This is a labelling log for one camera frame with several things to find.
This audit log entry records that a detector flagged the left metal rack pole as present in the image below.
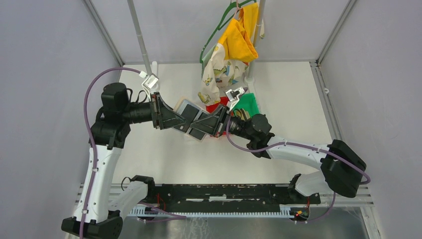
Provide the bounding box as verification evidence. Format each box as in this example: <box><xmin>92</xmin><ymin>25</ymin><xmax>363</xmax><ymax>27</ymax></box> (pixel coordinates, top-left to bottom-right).
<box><xmin>127</xmin><ymin>0</ymin><xmax>152</xmax><ymax>75</ymax></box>

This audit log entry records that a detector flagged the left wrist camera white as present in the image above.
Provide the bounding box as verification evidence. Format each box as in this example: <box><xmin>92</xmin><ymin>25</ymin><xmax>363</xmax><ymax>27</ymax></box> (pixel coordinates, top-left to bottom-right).
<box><xmin>139</xmin><ymin>71</ymin><xmax>160</xmax><ymax>97</ymax></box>

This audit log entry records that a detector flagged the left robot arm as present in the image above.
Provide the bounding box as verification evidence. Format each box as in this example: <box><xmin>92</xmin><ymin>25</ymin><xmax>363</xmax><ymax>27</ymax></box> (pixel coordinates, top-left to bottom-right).
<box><xmin>61</xmin><ymin>83</ymin><xmax>187</xmax><ymax>239</ymax></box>

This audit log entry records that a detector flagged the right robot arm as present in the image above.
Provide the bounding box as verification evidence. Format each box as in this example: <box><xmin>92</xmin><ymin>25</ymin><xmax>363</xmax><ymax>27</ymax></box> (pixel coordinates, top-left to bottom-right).
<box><xmin>190</xmin><ymin>106</ymin><xmax>371</xmax><ymax>203</ymax></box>

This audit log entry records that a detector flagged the green clothes hanger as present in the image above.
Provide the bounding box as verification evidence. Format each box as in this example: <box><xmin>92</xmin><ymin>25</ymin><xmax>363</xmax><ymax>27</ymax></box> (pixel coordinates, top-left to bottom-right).
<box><xmin>199</xmin><ymin>0</ymin><xmax>257</xmax><ymax>65</ymax></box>

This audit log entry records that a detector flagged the right metal rack pole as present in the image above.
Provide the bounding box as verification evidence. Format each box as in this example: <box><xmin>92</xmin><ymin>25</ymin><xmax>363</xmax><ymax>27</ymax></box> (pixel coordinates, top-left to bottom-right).
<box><xmin>245</xmin><ymin>0</ymin><xmax>266</xmax><ymax>84</ymax></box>

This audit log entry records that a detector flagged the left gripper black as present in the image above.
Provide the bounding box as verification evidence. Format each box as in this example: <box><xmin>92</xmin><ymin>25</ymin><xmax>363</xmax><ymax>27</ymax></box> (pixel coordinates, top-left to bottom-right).
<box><xmin>122</xmin><ymin>92</ymin><xmax>188</xmax><ymax>129</ymax></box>

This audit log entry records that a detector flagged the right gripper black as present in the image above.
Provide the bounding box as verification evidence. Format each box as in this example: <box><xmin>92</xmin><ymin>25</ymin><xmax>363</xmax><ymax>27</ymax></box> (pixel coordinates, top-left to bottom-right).
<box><xmin>190</xmin><ymin>104</ymin><xmax>254</xmax><ymax>140</ymax></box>

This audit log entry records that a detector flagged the gold card with stripe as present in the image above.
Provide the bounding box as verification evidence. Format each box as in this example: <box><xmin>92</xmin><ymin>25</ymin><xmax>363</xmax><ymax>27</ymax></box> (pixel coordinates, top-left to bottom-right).
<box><xmin>234</xmin><ymin>109</ymin><xmax>251</xmax><ymax>120</ymax></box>

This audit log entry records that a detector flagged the beige card holder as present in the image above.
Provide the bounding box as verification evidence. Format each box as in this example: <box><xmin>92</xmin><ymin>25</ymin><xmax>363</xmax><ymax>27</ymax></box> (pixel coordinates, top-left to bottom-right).
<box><xmin>173</xmin><ymin>97</ymin><xmax>209</xmax><ymax>141</ymax></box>

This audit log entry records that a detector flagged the green plastic bin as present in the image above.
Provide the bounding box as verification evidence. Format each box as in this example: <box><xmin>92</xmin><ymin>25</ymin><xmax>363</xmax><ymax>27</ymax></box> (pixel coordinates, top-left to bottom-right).
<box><xmin>233</xmin><ymin>93</ymin><xmax>260</xmax><ymax>117</ymax></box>

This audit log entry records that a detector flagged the metal rack pole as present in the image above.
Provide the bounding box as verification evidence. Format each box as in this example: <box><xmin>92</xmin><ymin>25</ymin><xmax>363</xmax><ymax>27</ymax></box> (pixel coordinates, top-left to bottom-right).
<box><xmin>245</xmin><ymin>0</ymin><xmax>266</xmax><ymax>84</ymax></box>
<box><xmin>127</xmin><ymin>0</ymin><xmax>152</xmax><ymax>75</ymax></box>

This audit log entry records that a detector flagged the left white rack foot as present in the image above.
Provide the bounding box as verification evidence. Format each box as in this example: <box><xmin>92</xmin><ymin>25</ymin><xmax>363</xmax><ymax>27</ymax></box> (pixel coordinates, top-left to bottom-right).
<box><xmin>150</xmin><ymin>61</ymin><xmax>158</xmax><ymax>78</ymax></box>

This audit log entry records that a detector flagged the white slotted cable duct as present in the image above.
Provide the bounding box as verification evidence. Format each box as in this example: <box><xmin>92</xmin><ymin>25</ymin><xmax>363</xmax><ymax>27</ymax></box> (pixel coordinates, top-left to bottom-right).
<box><xmin>128</xmin><ymin>205</ymin><xmax>294</xmax><ymax>219</ymax></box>

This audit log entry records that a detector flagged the red plastic bin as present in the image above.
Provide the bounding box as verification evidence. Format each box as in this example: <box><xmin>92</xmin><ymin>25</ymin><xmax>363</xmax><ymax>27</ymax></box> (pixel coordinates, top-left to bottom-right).
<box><xmin>203</xmin><ymin>99</ymin><xmax>231</xmax><ymax>138</ymax></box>

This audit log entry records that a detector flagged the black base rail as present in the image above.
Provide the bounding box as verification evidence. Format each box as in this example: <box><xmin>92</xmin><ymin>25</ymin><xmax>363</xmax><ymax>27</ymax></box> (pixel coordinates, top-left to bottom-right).
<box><xmin>144</xmin><ymin>184</ymin><xmax>321</xmax><ymax>213</ymax></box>

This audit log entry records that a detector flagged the yellow patterned garment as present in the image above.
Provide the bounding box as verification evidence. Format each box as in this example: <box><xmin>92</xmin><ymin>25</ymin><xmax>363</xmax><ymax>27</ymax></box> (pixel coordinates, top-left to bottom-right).
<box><xmin>198</xmin><ymin>2</ymin><xmax>259</xmax><ymax>106</ymax></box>

